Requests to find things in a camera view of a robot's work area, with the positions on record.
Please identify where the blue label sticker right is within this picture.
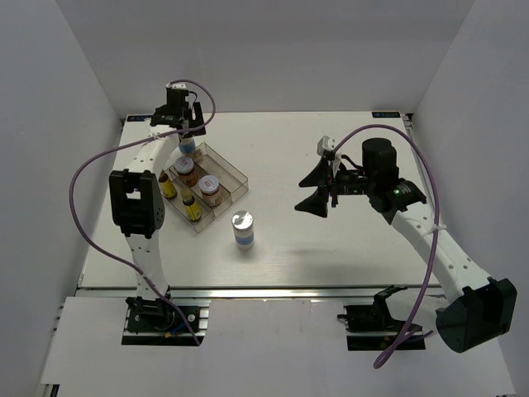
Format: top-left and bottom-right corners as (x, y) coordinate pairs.
(371, 111), (401, 119)

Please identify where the blue label sticker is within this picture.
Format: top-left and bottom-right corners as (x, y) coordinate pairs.
(126, 115), (152, 122)
(371, 111), (401, 119)

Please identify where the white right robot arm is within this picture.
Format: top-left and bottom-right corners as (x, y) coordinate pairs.
(295, 136), (517, 353)

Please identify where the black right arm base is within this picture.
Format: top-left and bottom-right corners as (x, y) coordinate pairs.
(336, 285), (408, 352)

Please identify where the aluminium table rail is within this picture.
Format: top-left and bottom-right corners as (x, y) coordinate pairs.
(75, 285), (444, 299)

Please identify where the yellow bottle gold cap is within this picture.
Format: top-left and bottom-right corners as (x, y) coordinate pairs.
(180, 188), (202, 222)

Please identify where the blue white shaker back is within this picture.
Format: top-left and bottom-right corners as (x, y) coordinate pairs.
(179, 136), (197, 155)

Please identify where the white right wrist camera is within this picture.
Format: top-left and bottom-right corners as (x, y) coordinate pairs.
(317, 136), (336, 157)

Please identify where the blue white shaker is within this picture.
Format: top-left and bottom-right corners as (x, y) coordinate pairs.
(179, 136), (197, 155)
(231, 210), (255, 250)

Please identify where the purple cable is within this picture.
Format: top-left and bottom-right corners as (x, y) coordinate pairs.
(69, 79), (217, 345)
(332, 125), (443, 370)

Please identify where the blue label sticker left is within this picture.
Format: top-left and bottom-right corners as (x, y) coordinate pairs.
(126, 115), (152, 122)

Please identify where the clear plastic organizer tray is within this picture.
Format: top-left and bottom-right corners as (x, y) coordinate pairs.
(164, 142), (249, 233)

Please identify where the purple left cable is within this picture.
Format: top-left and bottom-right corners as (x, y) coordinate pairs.
(69, 79), (217, 345)

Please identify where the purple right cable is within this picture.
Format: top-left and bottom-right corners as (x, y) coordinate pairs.
(332, 125), (443, 370)

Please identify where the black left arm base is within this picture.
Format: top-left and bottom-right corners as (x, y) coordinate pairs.
(122, 297), (206, 347)

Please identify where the orange jar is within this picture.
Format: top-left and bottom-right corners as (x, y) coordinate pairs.
(198, 175), (222, 207)
(174, 155), (198, 187)

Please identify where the blue white shaker front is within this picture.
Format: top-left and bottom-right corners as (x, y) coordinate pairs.
(231, 210), (255, 250)

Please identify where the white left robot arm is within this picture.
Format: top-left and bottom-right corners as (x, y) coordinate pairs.
(109, 83), (206, 301)

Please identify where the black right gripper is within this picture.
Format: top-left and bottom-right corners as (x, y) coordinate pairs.
(294, 157), (375, 218)

